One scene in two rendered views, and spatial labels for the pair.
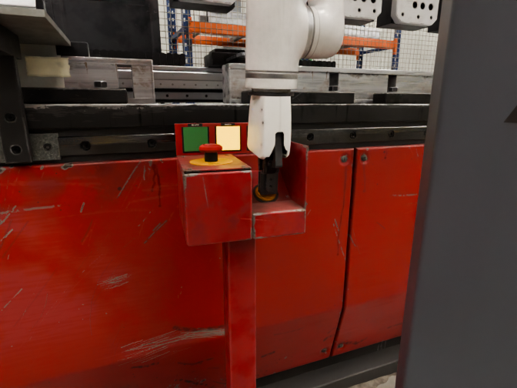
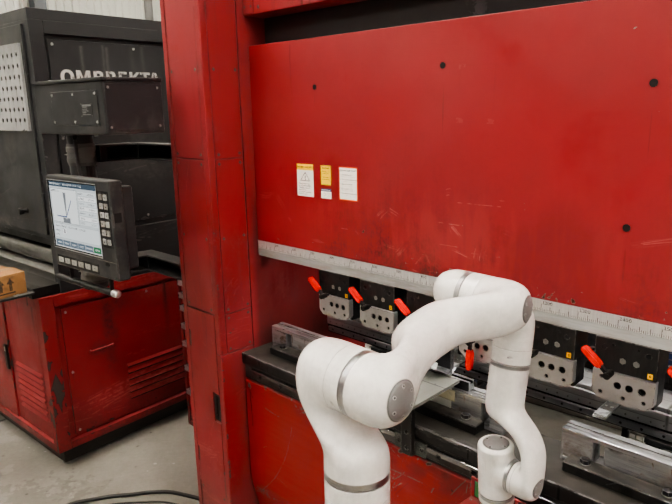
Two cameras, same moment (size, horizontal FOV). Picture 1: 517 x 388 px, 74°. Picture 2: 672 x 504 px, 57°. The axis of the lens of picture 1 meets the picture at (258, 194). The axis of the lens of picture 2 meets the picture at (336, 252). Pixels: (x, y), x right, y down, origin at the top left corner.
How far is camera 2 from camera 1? 1.46 m
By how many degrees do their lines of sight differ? 63
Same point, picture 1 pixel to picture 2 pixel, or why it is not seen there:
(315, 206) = not seen: outside the picture
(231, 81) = (564, 442)
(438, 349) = not seen: outside the picture
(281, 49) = (485, 487)
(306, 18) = (501, 476)
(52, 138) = (424, 447)
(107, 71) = (475, 405)
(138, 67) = not seen: hidden behind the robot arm
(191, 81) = (586, 398)
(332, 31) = (518, 491)
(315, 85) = (656, 476)
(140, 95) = (493, 426)
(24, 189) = (408, 466)
